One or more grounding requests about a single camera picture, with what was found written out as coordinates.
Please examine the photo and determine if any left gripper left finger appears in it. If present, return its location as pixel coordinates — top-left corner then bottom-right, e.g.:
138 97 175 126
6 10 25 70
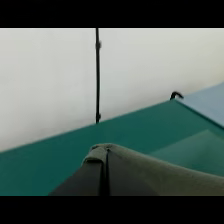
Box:
49 159 103 197

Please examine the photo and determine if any grey-green garment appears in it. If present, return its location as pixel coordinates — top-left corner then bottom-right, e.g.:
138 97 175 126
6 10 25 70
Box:
81 143 224 197

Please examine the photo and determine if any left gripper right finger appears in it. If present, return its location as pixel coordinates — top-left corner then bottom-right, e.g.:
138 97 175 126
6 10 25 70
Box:
106 152 158 197

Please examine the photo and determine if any black cable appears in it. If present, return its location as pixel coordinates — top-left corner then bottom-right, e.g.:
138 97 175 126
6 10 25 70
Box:
94 28 102 125
169 91 185 101

